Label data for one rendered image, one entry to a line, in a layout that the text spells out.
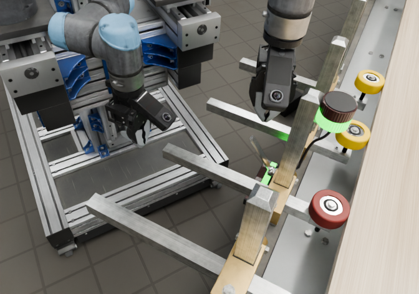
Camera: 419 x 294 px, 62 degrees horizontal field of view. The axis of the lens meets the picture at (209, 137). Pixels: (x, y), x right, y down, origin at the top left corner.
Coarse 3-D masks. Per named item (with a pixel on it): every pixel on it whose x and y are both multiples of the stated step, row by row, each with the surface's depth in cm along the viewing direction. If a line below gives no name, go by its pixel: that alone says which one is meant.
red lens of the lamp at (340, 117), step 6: (324, 96) 62; (324, 102) 61; (324, 108) 61; (330, 108) 60; (324, 114) 61; (330, 114) 60; (336, 114) 59; (342, 114) 59; (348, 114) 59; (354, 114) 61; (330, 120) 61; (336, 120) 60; (342, 120) 60; (348, 120) 60
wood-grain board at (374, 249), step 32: (416, 0) 142; (416, 32) 125; (416, 64) 111; (384, 96) 100; (416, 96) 100; (384, 128) 91; (416, 128) 91; (384, 160) 83; (416, 160) 84; (384, 192) 77; (416, 192) 77; (352, 224) 71; (384, 224) 72; (416, 224) 72; (352, 256) 67; (384, 256) 67; (416, 256) 67; (352, 288) 62; (384, 288) 63; (416, 288) 63
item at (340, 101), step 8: (328, 96) 62; (336, 96) 62; (344, 96) 62; (328, 104) 60; (336, 104) 60; (344, 104) 60; (352, 104) 60; (344, 112) 59; (312, 128) 66; (312, 144) 70; (304, 152) 73; (296, 168) 77
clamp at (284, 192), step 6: (294, 174) 84; (294, 180) 82; (270, 186) 80; (276, 186) 80; (282, 186) 80; (282, 192) 79; (288, 192) 79; (282, 198) 78; (282, 204) 77; (276, 210) 76; (282, 210) 78; (276, 216) 77; (276, 222) 78
